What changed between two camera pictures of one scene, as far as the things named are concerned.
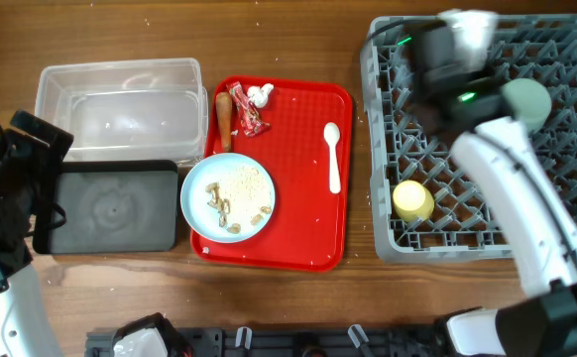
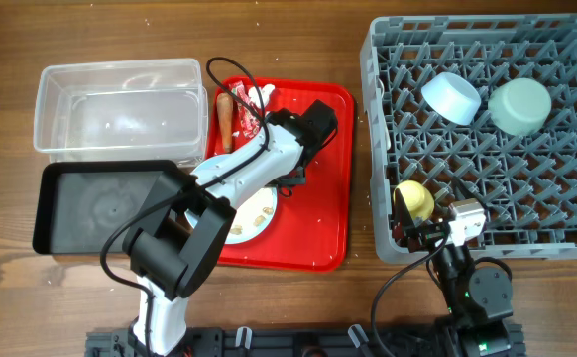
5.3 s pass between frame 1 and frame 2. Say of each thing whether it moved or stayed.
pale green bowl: stayed
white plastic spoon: moved
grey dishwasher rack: stayed
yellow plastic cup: stayed
